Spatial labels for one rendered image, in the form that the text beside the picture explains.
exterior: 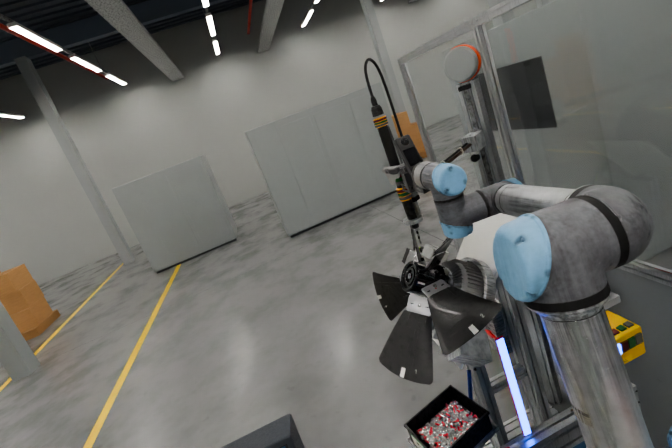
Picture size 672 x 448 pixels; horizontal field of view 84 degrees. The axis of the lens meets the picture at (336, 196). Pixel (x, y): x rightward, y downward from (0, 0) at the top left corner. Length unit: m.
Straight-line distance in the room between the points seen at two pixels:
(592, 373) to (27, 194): 14.59
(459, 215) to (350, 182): 5.97
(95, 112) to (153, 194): 6.05
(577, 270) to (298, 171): 6.21
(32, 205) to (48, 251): 1.51
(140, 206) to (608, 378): 8.19
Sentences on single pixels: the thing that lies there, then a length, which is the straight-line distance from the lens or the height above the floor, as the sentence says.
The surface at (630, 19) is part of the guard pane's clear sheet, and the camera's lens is 1.44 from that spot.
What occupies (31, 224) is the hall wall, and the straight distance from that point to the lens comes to 14.86.
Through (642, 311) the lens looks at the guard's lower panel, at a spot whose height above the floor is 0.79.
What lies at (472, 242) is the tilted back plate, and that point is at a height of 1.18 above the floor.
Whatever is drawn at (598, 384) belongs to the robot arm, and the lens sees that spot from 0.69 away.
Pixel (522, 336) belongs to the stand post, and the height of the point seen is 0.76.
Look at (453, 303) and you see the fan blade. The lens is 1.31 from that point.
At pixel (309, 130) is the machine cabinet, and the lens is 6.67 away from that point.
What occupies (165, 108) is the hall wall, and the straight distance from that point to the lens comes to 13.46.
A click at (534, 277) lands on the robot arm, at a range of 0.58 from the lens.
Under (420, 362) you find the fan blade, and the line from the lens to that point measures 1.46.
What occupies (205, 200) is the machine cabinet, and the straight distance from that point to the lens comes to 8.23.
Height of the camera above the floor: 1.89
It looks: 13 degrees down
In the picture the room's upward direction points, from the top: 21 degrees counter-clockwise
